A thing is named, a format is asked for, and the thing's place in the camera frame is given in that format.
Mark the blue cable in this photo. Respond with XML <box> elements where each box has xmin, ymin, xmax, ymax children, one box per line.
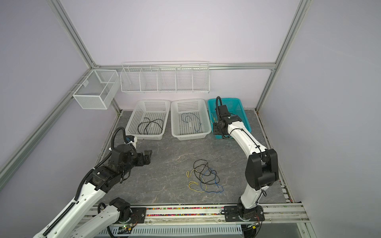
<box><xmin>199</xmin><ymin>168</ymin><xmax>224</xmax><ymax>194</ymax></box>
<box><xmin>181</xmin><ymin>111</ymin><xmax>202</xmax><ymax>133</ymax></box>

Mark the black cable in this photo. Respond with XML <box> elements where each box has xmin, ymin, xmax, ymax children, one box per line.
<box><xmin>136</xmin><ymin>117</ymin><xmax>164</xmax><ymax>135</ymax></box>
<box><xmin>192</xmin><ymin>159</ymin><xmax>221</xmax><ymax>185</ymax></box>

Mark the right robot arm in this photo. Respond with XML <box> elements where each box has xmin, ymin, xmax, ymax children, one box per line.
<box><xmin>213</xmin><ymin>96</ymin><xmax>279</xmax><ymax>223</ymax></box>

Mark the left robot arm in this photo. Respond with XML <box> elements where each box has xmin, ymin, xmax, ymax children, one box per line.
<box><xmin>35</xmin><ymin>127</ymin><xmax>152</xmax><ymax>238</ymax></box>

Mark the teal plastic basket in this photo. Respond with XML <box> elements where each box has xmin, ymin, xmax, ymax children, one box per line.
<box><xmin>207</xmin><ymin>98</ymin><xmax>252</xmax><ymax>139</ymax></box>

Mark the middle white plastic basket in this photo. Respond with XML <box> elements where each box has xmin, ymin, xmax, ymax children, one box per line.
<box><xmin>170</xmin><ymin>99</ymin><xmax>211</xmax><ymax>141</ymax></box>

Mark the white plastic basket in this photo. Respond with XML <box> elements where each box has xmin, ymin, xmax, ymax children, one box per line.
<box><xmin>170</xmin><ymin>99</ymin><xmax>211</xmax><ymax>141</ymax></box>
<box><xmin>126</xmin><ymin>100</ymin><xmax>171</xmax><ymax>140</ymax></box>

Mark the left white plastic basket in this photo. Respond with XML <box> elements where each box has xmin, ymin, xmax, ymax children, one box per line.
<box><xmin>126</xmin><ymin>100</ymin><xmax>171</xmax><ymax>140</ymax></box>

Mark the white wire wall rack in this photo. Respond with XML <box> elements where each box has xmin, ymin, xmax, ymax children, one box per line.
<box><xmin>120</xmin><ymin>61</ymin><xmax>210</xmax><ymax>93</ymax></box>

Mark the white mesh wall box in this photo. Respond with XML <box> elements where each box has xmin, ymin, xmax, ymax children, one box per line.
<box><xmin>73</xmin><ymin>69</ymin><xmax>121</xmax><ymax>110</ymax></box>

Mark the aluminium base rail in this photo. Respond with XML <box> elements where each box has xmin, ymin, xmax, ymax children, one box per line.
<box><xmin>66</xmin><ymin>203</ymin><xmax>316</xmax><ymax>238</ymax></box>

